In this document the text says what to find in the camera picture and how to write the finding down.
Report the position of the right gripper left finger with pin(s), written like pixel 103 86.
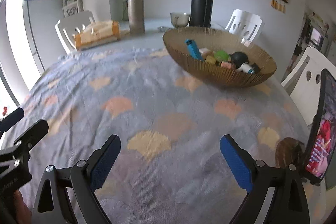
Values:
pixel 52 203

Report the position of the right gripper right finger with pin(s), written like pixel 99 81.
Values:
pixel 288 204

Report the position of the black rectangular box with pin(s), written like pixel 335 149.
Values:
pixel 254 69

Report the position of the pink rectangular box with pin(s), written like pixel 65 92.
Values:
pixel 228 65

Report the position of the black helmet figurine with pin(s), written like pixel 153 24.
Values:
pixel 238 59

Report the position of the green translucent leaf toy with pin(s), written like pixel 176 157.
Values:
pixel 222 56

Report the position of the blue lighter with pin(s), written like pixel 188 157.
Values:
pixel 193 49

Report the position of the white power adapter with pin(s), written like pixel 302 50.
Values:
pixel 206 52

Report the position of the person left hand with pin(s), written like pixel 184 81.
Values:
pixel 22 212

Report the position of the round wooden phone stand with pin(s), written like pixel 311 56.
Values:
pixel 289 151

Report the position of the smartphone on stand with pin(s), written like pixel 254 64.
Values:
pixel 321 144

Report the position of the floral patterned tablecloth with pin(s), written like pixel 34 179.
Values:
pixel 170 168

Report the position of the white chair near right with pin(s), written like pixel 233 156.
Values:
pixel 305 93

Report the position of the white chair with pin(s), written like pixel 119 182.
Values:
pixel 305 93
pixel 68 27
pixel 245 24

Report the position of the orange tissue pack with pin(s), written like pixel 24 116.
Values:
pixel 97 33

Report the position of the white chair far left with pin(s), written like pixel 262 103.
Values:
pixel 68 27

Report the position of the brown ribbed glass bowl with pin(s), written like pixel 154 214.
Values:
pixel 216 40

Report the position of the metal ashtray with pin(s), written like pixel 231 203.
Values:
pixel 164 28

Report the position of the champagne gold thermos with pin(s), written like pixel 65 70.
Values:
pixel 136 16

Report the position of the white chair far right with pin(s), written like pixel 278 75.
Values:
pixel 245 24

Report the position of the yellow wall ornaments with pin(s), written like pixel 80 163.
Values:
pixel 278 5

